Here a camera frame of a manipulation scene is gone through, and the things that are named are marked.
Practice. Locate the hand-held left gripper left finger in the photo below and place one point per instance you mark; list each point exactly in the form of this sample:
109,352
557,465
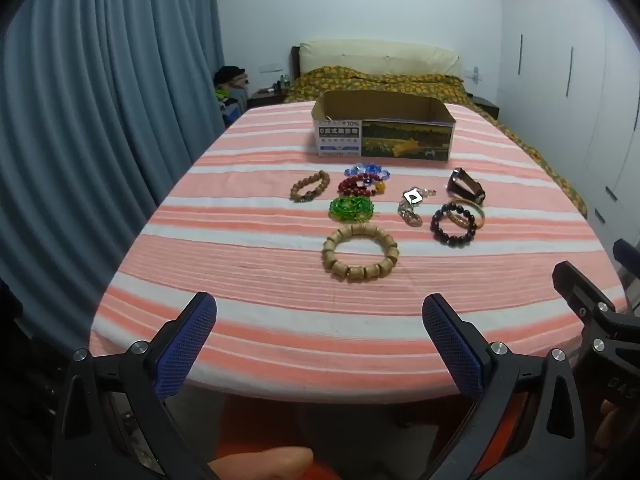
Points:
185,345

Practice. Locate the bed with yellow floral cover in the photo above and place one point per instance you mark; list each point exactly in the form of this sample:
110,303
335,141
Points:
375,82

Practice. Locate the dark nightstand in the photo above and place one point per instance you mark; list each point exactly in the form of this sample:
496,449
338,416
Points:
487,106
265,97

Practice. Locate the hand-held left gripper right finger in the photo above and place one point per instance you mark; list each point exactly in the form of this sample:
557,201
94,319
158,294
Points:
452,345

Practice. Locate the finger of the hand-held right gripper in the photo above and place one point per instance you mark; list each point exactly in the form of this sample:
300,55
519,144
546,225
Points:
627,255
572,285

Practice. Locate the printed cardboard box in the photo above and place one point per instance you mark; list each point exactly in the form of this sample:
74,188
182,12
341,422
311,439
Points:
400,140

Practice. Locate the white wardrobe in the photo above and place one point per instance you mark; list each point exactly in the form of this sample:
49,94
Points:
560,60

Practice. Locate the pink white striped blanket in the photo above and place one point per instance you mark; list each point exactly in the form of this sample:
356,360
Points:
250,270

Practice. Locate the dark brown watch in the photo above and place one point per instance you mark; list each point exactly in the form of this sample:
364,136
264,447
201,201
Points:
462,187

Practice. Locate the dark wooden headboard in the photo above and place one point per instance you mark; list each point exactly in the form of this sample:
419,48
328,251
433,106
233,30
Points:
295,67

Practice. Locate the gold bangle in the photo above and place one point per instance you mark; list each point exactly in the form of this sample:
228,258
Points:
479,215

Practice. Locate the blue grey curtain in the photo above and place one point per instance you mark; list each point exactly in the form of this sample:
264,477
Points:
100,110

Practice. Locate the white wall socket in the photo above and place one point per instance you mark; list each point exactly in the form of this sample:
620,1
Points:
271,67

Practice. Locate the pile of clothes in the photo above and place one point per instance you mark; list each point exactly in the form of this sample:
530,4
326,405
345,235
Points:
231,95

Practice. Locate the person's left hand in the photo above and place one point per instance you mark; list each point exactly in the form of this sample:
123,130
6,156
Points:
265,465

